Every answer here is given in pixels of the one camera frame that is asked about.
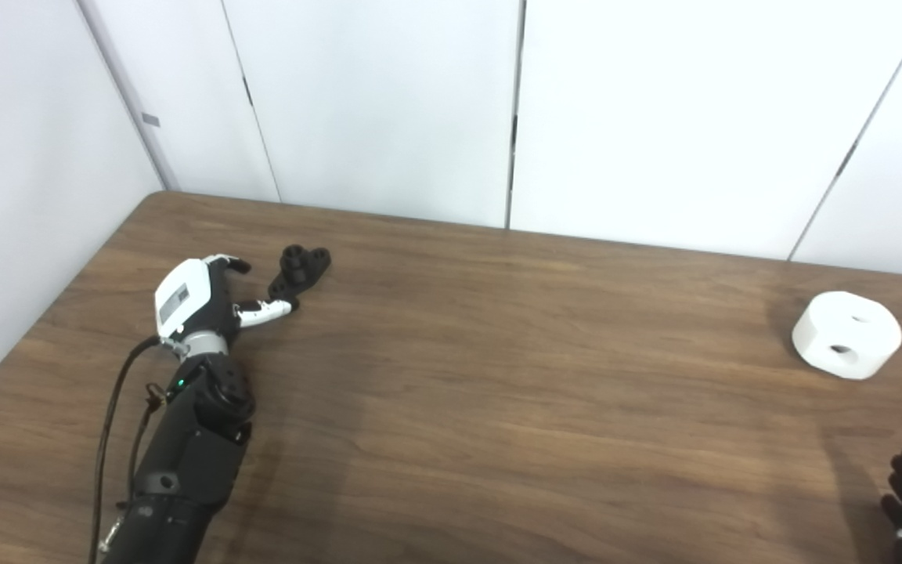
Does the white and black left hand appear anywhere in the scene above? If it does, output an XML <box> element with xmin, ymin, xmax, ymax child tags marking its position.
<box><xmin>154</xmin><ymin>254</ymin><xmax>299</xmax><ymax>342</ymax></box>

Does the black flanged holder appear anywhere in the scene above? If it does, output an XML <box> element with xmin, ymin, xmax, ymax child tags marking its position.
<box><xmin>267</xmin><ymin>244</ymin><xmax>332</xmax><ymax>313</ymax></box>

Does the round white piece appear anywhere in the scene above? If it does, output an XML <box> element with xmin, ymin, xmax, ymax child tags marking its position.
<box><xmin>792</xmin><ymin>291</ymin><xmax>902</xmax><ymax>381</ymax></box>

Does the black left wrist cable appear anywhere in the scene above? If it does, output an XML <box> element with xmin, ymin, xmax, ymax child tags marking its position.
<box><xmin>89</xmin><ymin>335</ymin><xmax>164</xmax><ymax>564</ymax></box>

